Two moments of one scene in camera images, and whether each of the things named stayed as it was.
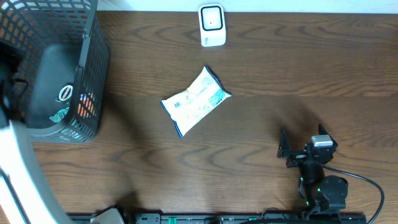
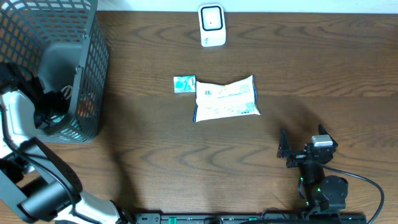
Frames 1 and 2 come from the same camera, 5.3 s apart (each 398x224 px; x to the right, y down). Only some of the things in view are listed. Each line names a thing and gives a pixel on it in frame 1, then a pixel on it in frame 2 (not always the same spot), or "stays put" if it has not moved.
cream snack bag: [185, 109] -> [216, 101]
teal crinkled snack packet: [59, 116] stays put
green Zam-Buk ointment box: [65, 93] stays put
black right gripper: [284, 147] stays put
